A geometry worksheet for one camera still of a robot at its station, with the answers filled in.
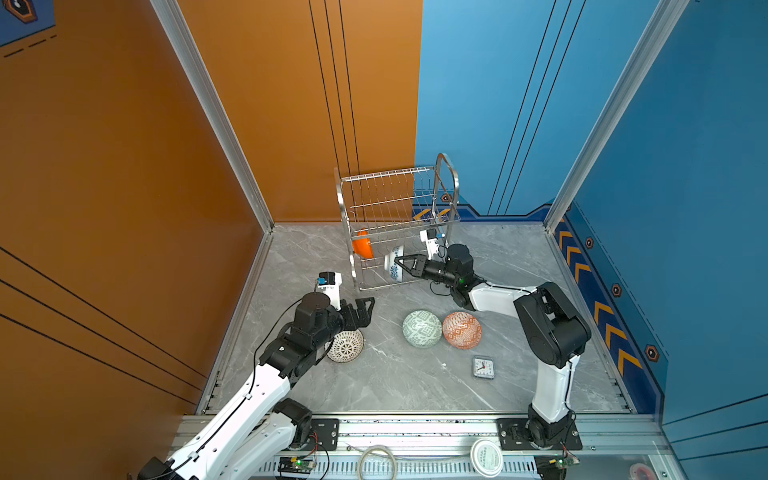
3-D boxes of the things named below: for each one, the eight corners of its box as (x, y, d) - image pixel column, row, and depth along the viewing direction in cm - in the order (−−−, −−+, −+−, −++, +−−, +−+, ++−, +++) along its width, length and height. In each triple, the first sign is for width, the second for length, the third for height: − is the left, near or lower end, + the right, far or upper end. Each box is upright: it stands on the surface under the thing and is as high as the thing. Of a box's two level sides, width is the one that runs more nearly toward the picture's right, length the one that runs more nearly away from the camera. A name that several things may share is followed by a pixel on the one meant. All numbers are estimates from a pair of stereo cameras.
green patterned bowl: (402, 348, 89) (403, 342, 86) (402, 317, 96) (402, 310, 92) (441, 348, 89) (443, 342, 86) (438, 317, 96) (440, 310, 92)
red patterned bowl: (445, 349, 89) (447, 343, 85) (441, 318, 96) (443, 311, 92) (480, 349, 89) (484, 343, 85) (474, 318, 96) (477, 311, 92)
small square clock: (472, 376, 84) (473, 373, 82) (472, 356, 88) (473, 354, 86) (493, 380, 83) (495, 377, 82) (492, 360, 87) (494, 357, 85)
